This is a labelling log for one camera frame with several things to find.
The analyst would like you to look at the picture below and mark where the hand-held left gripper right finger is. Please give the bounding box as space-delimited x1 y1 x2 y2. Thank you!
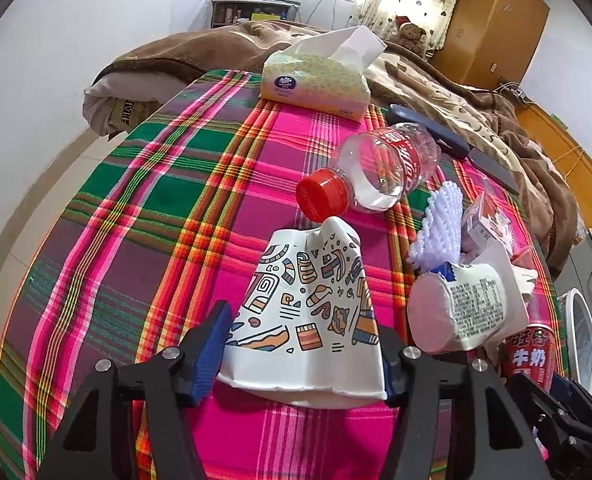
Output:
375 324 551 480

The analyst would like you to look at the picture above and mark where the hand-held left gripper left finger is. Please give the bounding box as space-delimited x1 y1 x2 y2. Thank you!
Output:
36 300 234 480

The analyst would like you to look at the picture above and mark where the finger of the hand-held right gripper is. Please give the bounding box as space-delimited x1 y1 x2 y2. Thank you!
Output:
550 372 592 423
506 374 566 441

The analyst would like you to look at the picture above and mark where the patterned crushed paper cup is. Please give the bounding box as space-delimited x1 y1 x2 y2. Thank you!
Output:
216 215 389 408

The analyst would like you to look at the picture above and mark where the small strawberry drink carton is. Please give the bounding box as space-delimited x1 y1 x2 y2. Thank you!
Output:
458 191 519 261

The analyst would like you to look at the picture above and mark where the clear plastic bottle red cap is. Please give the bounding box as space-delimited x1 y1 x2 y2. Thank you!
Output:
296 122 443 223

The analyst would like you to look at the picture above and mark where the red drink can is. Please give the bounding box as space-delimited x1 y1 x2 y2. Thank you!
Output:
500 325 557 393

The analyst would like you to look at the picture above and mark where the white plastic cup printed label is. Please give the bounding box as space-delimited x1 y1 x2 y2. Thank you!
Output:
407 240 539 353

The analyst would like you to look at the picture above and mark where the grey cabinet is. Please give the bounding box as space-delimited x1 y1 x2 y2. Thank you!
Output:
556 230 592 361

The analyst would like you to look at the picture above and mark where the plaid pink green cloth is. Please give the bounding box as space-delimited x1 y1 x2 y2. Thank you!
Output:
0 69 566 480

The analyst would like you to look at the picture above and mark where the white foam fruit net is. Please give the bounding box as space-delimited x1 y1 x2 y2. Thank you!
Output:
407 182 464 273

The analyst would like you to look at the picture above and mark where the orange wooden headboard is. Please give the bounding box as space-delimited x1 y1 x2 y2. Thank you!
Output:
516 102 592 236

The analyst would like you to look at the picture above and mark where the brown fleece blanket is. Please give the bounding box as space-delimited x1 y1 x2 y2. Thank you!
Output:
93 20 579 276

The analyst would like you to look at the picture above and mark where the white pillow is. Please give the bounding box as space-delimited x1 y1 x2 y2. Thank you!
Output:
83 72 197 136

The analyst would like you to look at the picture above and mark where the yellow tissue pack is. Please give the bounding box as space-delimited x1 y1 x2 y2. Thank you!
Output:
259 25 387 122

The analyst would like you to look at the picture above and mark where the white power strip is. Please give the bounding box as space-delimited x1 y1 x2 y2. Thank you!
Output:
496 82 526 101

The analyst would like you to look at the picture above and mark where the white shelf unit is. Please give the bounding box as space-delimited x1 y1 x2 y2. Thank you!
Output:
211 0 297 28

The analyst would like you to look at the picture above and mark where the teddy bear with red hat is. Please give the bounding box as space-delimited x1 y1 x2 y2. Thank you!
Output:
393 16 428 56

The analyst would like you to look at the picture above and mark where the wooden wardrobe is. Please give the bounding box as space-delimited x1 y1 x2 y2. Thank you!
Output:
428 0 550 93

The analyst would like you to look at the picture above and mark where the blue handled knife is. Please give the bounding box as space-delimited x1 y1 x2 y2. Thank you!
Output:
386 104 520 195

